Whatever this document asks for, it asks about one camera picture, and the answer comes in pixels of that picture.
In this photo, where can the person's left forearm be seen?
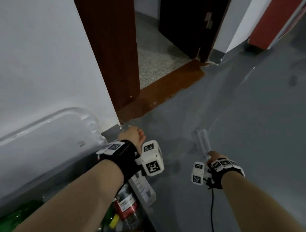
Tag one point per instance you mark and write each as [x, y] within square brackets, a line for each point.
[76, 203]

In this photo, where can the grey plastic storage bin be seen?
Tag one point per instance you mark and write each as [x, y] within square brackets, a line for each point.
[143, 191]

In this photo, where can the white translucent bin lid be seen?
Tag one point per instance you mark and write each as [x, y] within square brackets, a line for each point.
[47, 143]

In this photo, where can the pile of assorted plastic bottles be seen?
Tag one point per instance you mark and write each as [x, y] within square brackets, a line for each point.
[125, 205]

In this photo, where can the person's right hand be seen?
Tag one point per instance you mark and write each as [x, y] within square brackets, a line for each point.
[216, 156]

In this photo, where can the red white cabinet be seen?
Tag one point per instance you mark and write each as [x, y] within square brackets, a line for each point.
[272, 21]

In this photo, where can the clear unlabelled plastic bottle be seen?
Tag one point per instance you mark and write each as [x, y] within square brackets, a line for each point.
[203, 141]

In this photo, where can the brown wooden door frame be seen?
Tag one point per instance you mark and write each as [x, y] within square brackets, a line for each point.
[114, 47]

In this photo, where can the dark door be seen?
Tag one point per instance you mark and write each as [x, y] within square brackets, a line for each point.
[186, 26]

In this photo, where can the person's right forearm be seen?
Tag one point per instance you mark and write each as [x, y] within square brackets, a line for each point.
[258, 203]

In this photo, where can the person's left hand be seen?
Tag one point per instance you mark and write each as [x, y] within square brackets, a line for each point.
[132, 137]

